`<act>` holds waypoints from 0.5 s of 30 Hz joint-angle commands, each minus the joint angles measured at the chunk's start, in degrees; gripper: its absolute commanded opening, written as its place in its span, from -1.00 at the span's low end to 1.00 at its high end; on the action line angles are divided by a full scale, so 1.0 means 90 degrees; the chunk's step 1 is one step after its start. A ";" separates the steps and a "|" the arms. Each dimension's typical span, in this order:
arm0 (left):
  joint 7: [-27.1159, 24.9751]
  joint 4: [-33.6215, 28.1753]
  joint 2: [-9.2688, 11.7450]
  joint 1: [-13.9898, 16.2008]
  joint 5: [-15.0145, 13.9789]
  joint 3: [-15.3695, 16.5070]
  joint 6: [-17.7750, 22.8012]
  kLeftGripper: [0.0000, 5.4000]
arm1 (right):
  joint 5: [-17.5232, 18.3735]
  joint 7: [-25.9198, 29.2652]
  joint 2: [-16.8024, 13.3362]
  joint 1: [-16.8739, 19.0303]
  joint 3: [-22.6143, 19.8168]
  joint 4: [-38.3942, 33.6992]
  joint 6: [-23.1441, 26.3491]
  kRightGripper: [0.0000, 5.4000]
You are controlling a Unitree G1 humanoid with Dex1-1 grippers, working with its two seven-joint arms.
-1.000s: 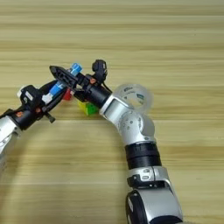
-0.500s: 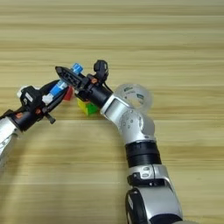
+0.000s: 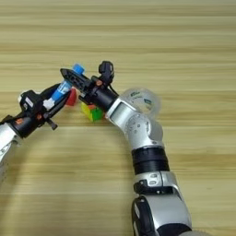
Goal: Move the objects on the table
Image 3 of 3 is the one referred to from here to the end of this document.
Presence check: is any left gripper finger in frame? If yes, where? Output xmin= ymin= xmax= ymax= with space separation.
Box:
xmin=41 ymin=82 xmax=62 ymax=100
xmin=45 ymin=88 xmax=75 ymax=120

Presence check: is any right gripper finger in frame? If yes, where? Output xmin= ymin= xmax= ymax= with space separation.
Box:
xmin=59 ymin=67 xmax=93 ymax=93

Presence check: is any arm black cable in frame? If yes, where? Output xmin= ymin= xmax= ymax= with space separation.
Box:
xmin=109 ymin=82 xmax=121 ymax=97
xmin=0 ymin=114 xmax=16 ymax=124

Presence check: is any multicolour puzzle cube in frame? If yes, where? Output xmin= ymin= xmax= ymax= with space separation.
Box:
xmin=80 ymin=102 xmax=106 ymax=123

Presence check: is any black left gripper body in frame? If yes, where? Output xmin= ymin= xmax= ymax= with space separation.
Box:
xmin=10 ymin=106 xmax=59 ymax=139

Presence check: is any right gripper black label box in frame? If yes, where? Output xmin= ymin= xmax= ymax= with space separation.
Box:
xmin=98 ymin=60 xmax=115 ymax=87

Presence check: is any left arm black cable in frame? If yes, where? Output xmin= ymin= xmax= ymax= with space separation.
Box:
xmin=0 ymin=114 xmax=16 ymax=124

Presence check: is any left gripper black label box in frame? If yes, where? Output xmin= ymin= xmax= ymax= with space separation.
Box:
xmin=18 ymin=89 xmax=44 ymax=117

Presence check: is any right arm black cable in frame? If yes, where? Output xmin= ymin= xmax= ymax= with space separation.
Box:
xmin=109 ymin=82 xmax=121 ymax=97

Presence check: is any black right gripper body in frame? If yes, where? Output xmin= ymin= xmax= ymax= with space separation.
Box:
xmin=78 ymin=78 xmax=120 ymax=113

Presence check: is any blue glue stick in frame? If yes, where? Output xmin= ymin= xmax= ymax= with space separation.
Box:
xmin=50 ymin=63 xmax=86 ymax=103

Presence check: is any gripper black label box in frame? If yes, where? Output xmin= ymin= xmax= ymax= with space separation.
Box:
xmin=18 ymin=89 xmax=44 ymax=117
xmin=98 ymin=60 xmax=115 ymax=87

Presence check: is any clear tape roll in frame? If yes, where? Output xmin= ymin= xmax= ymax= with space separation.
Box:
xmin=118 ymin=87 xmax=162 ymax=121

